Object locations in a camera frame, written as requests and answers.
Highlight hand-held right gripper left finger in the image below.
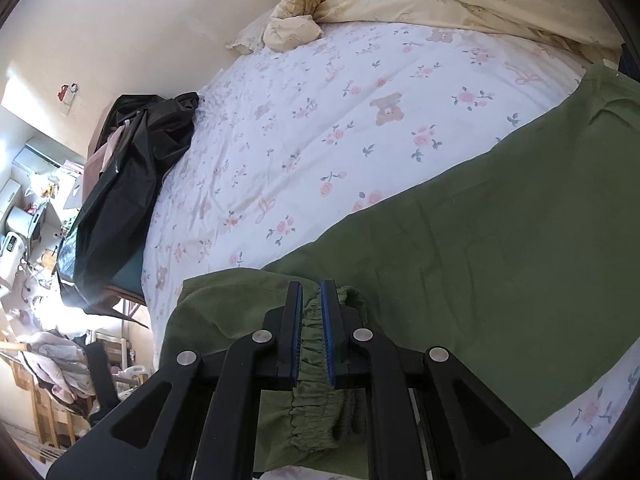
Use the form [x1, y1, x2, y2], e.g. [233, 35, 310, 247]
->
[46, 280, 304, 480]

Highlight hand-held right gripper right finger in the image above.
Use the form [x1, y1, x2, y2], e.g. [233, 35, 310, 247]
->
[320, 280, 573, 480]

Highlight green pants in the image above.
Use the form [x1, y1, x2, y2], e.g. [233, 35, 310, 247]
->
[159, 62, 640, 480]

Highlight teal mattress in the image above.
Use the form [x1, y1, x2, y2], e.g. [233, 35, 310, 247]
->
[114, 252, 147, 295]

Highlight black chair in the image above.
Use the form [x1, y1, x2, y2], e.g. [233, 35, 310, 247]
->
[86, 340, 122, 413]

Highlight black jacket pile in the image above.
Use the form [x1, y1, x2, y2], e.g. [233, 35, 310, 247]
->
[56, 91, 201, 311]

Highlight floral bed sheet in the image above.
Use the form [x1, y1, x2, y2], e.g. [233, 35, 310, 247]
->
[140, 22, 623, 480]

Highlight pale clothes pile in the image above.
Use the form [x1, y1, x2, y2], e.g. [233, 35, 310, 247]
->
[20, 330, 96, 406]

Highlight wooden rack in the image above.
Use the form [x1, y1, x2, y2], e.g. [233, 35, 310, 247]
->
[10, 340, 78, 453]

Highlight silver laptop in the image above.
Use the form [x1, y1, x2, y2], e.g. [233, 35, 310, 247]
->
[62, 179, 85, 209]

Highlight pink cloth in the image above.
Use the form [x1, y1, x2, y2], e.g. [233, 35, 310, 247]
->
[97, 125, 126, 176]

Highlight range hood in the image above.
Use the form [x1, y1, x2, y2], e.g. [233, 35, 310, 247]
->
[12, 207, 45, 251]

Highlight white water heater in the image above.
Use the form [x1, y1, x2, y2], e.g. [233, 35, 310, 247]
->
[0, 230, 28, 286]

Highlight frilled pillow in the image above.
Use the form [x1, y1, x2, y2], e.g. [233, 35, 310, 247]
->
[225, 10, 281, 56]

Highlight white refrigerator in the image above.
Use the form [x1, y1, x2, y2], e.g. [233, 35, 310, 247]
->
[12, 144, 63, 176]

